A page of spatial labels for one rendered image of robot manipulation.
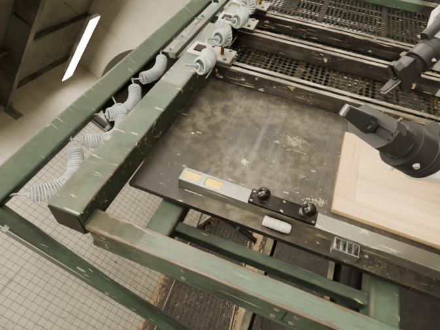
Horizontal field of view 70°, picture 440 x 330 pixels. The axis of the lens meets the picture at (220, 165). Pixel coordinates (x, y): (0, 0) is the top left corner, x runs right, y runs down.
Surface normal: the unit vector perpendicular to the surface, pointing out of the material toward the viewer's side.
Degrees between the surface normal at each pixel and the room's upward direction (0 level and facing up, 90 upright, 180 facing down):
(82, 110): 90
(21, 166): 90
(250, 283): 58
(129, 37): 90
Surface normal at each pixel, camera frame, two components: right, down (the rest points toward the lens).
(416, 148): -0.86, -0.37
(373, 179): 0.07, -0.65
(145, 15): -0.24, 0.60
